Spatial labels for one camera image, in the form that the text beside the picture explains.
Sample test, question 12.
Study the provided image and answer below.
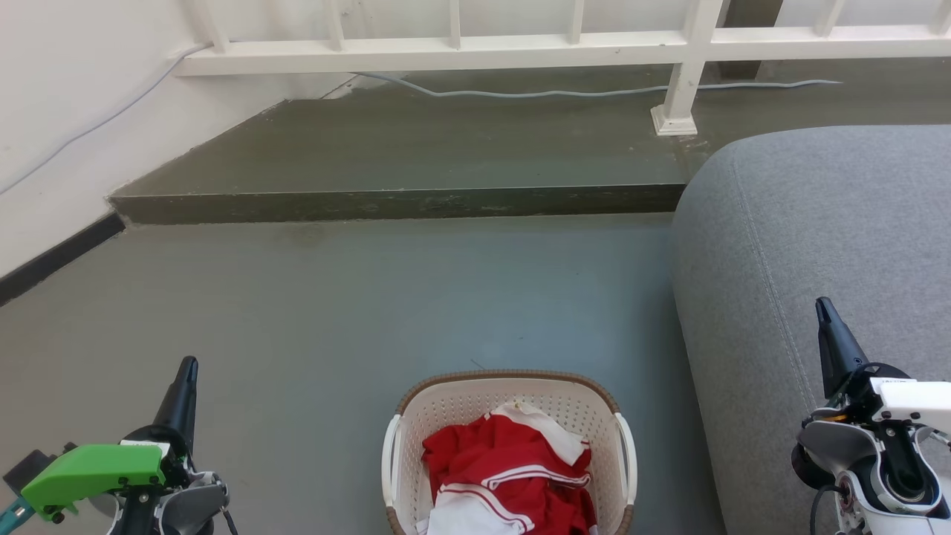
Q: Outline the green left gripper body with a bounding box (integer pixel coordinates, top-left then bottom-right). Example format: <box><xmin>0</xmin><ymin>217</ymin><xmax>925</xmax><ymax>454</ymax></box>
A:
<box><xmin>20</xmin><ymin>427</ymin><xmax>195</xmax><ymax>523</ymax></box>

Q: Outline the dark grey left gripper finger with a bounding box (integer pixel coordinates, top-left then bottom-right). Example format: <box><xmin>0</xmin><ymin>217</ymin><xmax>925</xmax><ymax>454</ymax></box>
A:
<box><xmin>152</xmin><ymin>356</ymin><xmax>199</xmax><ymax>455</ymax></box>

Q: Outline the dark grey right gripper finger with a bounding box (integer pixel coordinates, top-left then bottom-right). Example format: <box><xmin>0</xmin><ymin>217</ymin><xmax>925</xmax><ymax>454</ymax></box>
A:
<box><xmin>815</xmin><ymin>296</ymin><xmax>870</xmax><ymax>398</ymax></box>

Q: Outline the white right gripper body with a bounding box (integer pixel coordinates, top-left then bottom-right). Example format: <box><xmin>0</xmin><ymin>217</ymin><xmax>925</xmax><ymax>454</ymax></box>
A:
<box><xmin>842</xmin><ymin>363</ymin><xmax>951</xmax><ymax>435</ymax></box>

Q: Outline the cream perforated laundry basket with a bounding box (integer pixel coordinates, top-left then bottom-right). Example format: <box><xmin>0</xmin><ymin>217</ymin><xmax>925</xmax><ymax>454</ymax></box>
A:
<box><xmin>381</xmin><ymin>369</ymin><xmax>638</xmax><ymax>535</ymax></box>

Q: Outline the grey fabric sofa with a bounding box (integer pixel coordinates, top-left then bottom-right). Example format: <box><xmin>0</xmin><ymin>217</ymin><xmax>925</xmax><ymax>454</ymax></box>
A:
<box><xmin>671</xmin><ymin>125</ymin><xmax>951</xmax><ymax>535</ymax></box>

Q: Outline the black baseboard strip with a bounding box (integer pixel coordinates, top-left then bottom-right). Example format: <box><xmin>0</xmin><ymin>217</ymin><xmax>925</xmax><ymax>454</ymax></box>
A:
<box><xmin>0</xmin><ymin>212</ymin><xmax>126</xmax><ymax>306</ymax></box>

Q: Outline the red and white garment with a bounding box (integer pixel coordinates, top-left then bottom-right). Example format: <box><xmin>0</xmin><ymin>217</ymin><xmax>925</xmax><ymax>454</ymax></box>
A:
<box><xmin>416</xmin><ymin>401</ymin><xmax>600</xmax><ymax>535</ymax></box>

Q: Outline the white wooden railing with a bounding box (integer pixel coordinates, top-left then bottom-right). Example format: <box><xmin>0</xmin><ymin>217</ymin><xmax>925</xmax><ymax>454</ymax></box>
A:
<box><xmin>172</xmin><ymin>0</ymin><xmax>951</xmax><ymax>137</ymax></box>

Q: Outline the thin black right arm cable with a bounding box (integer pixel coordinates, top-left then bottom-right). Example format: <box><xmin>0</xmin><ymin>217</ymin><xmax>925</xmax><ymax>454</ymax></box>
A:
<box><xmin>808</xmin><ymin>483</ymin><xmax>840</xmax><ymax>535</ymax></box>

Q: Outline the long grey cable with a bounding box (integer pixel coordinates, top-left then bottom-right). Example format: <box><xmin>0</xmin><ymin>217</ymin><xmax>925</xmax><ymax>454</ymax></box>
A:
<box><xmin>0</xmin><ymin>43</ymin><xmax>844</xmax><ymax>195</ymax></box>

